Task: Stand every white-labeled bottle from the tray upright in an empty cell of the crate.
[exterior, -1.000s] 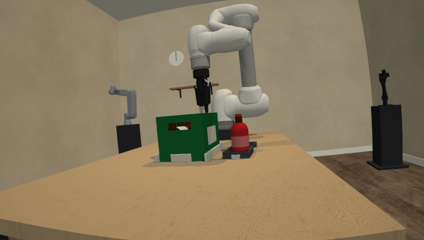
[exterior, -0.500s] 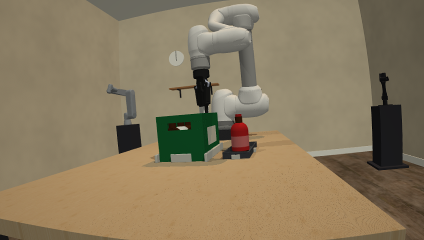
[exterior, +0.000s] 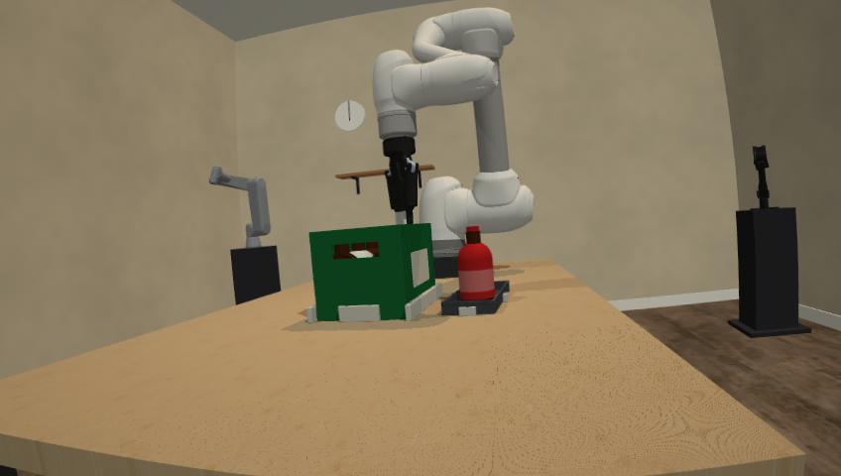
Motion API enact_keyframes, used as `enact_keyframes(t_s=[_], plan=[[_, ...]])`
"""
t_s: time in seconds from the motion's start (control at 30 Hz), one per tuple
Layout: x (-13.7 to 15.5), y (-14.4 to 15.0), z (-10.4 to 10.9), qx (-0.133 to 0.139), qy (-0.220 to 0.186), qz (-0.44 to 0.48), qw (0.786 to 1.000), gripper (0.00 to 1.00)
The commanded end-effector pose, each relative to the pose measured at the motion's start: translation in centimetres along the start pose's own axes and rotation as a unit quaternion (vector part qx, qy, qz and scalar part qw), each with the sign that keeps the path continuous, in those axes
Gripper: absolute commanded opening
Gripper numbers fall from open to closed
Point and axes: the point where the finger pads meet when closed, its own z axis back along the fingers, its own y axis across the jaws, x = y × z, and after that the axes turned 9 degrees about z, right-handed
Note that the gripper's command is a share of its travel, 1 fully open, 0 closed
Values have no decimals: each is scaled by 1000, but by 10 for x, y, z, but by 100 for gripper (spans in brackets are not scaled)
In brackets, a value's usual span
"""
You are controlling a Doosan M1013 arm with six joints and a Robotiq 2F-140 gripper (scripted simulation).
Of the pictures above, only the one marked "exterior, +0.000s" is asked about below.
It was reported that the brown bottle with cream cap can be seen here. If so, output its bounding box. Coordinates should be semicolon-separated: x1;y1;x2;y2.
333;244;357;260

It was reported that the red bottle with pale label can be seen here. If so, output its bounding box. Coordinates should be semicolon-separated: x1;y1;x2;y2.
457;226;495;300

